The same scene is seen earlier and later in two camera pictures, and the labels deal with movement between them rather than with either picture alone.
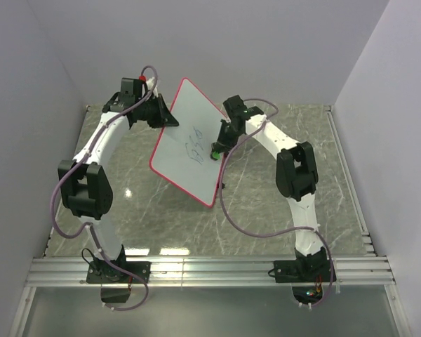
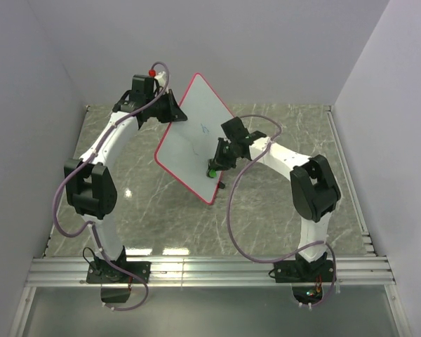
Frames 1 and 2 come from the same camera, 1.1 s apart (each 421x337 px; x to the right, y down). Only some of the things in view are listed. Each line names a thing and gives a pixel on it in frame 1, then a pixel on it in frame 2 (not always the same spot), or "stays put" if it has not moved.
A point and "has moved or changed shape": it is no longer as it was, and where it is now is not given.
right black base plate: x=303 y=269 stays put
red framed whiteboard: x=182 y=155 has moved or changed shape
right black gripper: x=221 y=144 to x=220 y=163
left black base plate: x=104 y=272 stays put
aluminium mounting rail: x=354 y=272 stays put
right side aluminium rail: x=368 y=246 stays put
